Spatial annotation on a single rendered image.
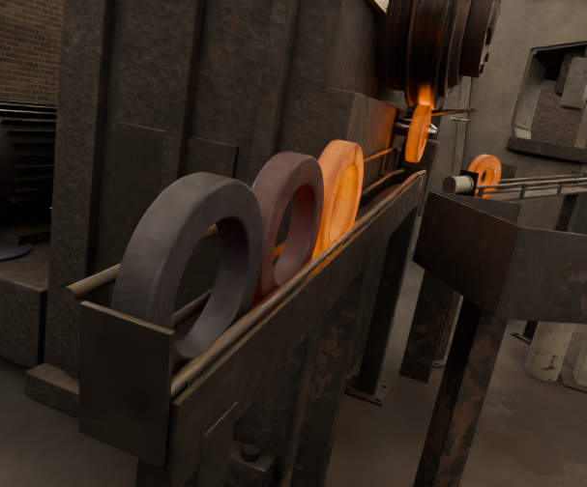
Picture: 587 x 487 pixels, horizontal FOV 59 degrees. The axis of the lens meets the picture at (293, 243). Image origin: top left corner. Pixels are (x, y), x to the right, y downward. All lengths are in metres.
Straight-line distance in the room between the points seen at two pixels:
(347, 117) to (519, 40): 3.25
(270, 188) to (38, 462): 0.96
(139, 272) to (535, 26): 3.96
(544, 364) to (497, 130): 2.29
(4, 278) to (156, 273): 1.29
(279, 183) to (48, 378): 1.07
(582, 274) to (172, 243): 0.66
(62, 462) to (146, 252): 1.00
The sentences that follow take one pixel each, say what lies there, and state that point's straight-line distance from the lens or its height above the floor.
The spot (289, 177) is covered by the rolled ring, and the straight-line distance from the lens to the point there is 0.53.
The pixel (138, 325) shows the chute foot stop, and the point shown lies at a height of 0.67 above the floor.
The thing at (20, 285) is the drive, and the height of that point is 0.24.
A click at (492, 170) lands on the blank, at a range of 1.94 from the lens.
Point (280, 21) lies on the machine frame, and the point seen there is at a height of 0.97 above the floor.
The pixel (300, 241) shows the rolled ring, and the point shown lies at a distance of 0.65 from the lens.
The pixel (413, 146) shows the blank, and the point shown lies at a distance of 1.40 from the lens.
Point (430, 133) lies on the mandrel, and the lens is 1.44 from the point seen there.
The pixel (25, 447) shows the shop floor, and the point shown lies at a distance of 1.38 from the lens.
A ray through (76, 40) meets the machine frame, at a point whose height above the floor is 0.89.
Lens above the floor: 0.83
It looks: 15 degrees down
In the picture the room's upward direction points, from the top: 10 degrees clockwise
